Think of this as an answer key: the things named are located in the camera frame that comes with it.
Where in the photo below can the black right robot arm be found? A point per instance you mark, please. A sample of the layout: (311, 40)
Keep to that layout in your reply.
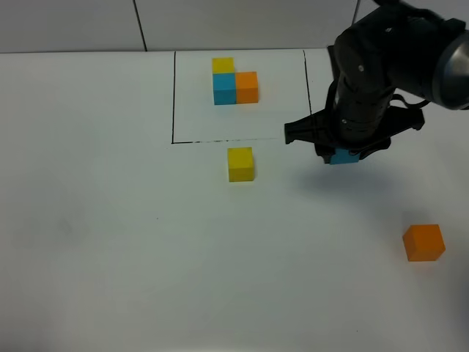
(386, 68)

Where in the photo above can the blue template block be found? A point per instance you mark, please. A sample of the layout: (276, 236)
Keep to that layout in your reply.
(224, 89)

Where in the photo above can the yellow template block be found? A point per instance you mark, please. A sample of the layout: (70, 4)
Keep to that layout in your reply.
(222, 65)

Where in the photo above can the orange template block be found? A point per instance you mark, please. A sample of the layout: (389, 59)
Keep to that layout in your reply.
(247, 87)

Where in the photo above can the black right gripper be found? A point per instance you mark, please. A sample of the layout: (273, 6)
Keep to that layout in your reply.
(328, 132)

